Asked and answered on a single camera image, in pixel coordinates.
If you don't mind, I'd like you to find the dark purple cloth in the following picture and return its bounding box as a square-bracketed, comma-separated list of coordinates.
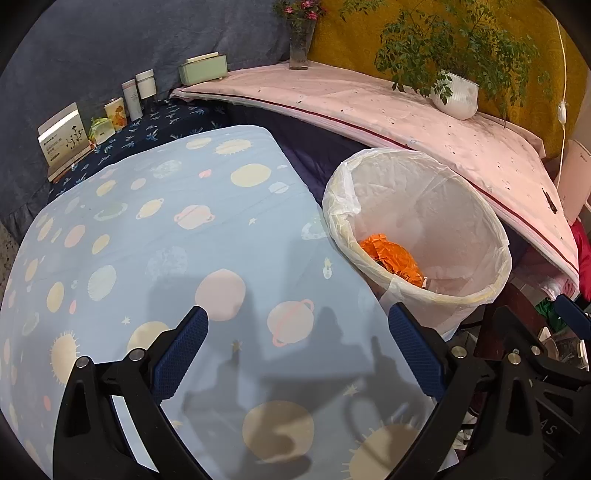
[226, 104, 375, 208]

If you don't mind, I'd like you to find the grey blue blanket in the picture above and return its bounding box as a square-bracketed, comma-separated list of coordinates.
[0, 0, 296, 232]

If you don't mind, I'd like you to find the printed orange plastic bag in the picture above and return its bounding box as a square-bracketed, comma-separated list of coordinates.
[359, 234, 428, 289]

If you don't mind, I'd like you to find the glass vase with pink flowers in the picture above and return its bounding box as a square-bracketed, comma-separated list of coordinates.
[272, 0, 326, 71]

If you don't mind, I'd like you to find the yellow blanket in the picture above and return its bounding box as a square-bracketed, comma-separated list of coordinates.
[307, 0, 578, 158]

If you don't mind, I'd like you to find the white cable with switch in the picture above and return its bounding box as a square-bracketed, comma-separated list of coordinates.
[553, 14, 570, 188]

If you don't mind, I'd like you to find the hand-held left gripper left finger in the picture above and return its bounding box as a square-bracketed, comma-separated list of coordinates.
[53, 305, 209, 480]

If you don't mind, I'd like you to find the green plant in white pot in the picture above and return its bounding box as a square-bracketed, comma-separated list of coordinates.
[342, 0, 552, 121]

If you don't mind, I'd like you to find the navy leaf print cloth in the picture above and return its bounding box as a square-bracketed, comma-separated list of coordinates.
[46, 99, 232, 199]

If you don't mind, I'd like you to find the white jar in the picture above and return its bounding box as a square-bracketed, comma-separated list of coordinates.
[135, 69, 157, 100]

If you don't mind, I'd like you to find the pink cloth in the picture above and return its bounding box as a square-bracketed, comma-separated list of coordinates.
[168, 62, 580, 287]

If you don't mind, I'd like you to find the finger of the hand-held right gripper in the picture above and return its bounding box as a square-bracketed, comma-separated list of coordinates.
[480, 305, 591, 384]
[553, 294, 591, 333]

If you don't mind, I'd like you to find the light blue planet tablecloth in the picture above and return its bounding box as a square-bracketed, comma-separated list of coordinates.
[0, 124, 444, 480]

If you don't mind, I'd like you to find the yellow printed tin can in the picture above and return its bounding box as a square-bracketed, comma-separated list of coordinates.
[104, 98, 127, 130]

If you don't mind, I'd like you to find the white tall bottle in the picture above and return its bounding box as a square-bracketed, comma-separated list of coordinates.
[121, 79, 143, 121]

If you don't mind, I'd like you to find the small green packet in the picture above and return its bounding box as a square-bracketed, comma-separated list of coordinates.
[89, 117, 115, 144]

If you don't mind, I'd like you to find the pale green tissue box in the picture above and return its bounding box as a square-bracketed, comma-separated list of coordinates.
[178, 53, 230, 87]

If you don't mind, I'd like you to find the magenta garment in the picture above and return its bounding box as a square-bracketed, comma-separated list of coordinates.
[570, 219, 591, 296]

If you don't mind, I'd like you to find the white lined waste bin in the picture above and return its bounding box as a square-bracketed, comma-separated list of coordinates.
[322, 148, 513, 340]

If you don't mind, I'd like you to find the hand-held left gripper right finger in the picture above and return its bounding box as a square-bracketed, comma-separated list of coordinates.
[388, 302, 541, 480]

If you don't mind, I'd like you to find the white flat box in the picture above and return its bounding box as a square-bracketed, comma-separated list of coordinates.
[38, 102, 90, 183]

